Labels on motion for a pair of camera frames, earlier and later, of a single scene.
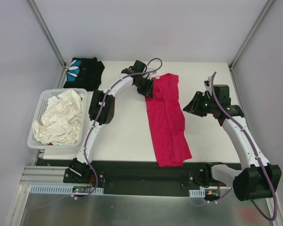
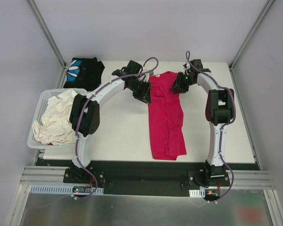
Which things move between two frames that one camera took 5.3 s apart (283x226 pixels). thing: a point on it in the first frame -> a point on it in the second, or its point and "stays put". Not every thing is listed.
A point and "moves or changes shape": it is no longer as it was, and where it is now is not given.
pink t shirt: [167, 119] moves or changes shape
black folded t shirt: [84, 73] stays put
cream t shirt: [61, 122] stays put
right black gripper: [198, 103] -> [179, 82]
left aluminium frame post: [49, 38] stays put
